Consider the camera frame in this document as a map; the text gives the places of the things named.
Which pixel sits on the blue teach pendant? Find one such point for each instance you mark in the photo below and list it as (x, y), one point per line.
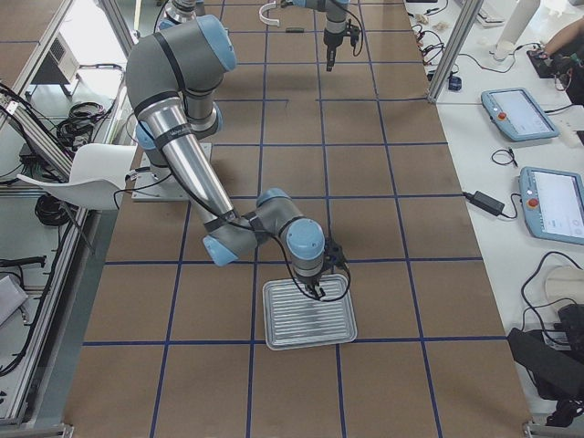
(517, 115)
(552, 203)

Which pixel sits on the white curved plastic piece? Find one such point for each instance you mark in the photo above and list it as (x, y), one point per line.
(269, 13)

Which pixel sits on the near blue teach pendant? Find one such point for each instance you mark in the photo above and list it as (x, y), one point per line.
(552, 203)

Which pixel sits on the small blue black device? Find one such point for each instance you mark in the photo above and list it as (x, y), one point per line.
(455, 83)

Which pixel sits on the white plastic chair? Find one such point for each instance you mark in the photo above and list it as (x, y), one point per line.
(98, 171)

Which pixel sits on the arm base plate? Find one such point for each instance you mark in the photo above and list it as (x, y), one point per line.
(157, 183)

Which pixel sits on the far blue teach pendant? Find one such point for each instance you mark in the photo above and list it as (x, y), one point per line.
(517, 115)

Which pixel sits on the white paper cup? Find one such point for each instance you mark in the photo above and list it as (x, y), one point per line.
(503, 49)

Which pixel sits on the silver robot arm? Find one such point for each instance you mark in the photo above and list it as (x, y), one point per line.
(340, 22)
(170, 77)

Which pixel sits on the black power adapter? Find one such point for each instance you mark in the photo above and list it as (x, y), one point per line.
(485, 202)

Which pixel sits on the silver metal tray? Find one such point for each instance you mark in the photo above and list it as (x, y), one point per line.
(294, 321)

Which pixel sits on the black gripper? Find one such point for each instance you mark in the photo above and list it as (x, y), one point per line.
(309, 281)
(331, 46)

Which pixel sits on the aluminium frame post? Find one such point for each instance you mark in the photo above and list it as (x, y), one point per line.
(453, 47)

